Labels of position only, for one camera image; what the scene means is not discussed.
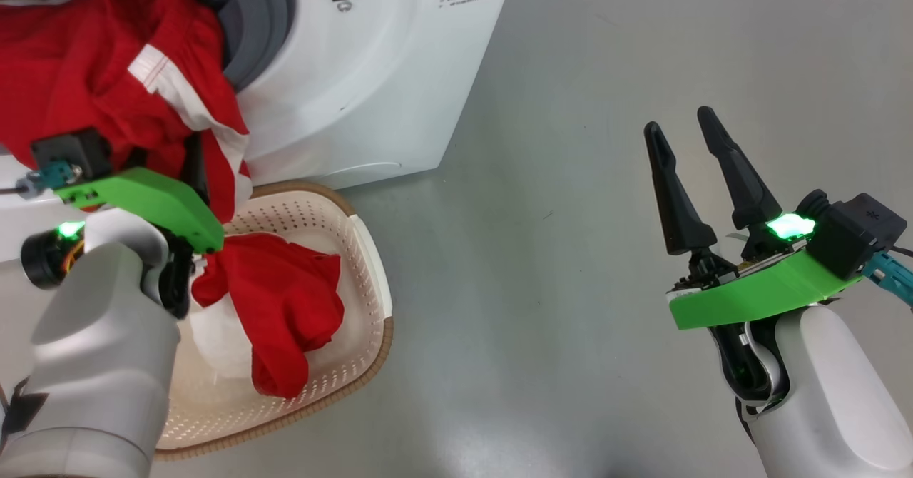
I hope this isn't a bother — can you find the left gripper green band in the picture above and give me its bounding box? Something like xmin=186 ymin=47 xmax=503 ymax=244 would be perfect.
xmin=53 ymin=136 xmax=227 ymax=254

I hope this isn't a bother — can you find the teal left camera connector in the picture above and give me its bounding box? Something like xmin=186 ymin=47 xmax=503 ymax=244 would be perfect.
xmin=14 ymin=163 xmax=83 ymax=200

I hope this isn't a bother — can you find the cream perforated laundry basket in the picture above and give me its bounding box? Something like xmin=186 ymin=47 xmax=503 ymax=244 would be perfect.
xmin=153 ymin=180 xmax=394 ymax=462

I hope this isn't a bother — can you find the grey rubber door seal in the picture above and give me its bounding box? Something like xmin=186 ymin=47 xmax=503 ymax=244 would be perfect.
xmin=207 ymin=0 xmax=297 ymax=93

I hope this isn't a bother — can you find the teal right camera connector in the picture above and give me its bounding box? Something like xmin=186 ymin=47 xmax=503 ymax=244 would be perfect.
xmin=860 ymin=250 xmax=913 ymax=312

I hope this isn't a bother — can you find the red garment with white stripes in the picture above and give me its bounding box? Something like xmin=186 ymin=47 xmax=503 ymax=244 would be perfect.
xmin=0 ymin=0 xmax=345 ymax=399

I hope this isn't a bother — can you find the white front-load washing machine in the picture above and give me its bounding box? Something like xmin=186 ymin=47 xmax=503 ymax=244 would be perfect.
xmin=0 ymin=0 xmax=519 ymax=279

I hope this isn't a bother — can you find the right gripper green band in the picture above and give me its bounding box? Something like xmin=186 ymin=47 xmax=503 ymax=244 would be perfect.
xmin=643 ymin=106 xmax=867 ymax=330

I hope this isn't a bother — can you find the teal camera connector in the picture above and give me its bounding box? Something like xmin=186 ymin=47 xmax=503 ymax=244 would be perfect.
xmin=14 ymin=163 xmax=83 ymax=200
xmin=860 ymin=250 xmax=913 ymax=312

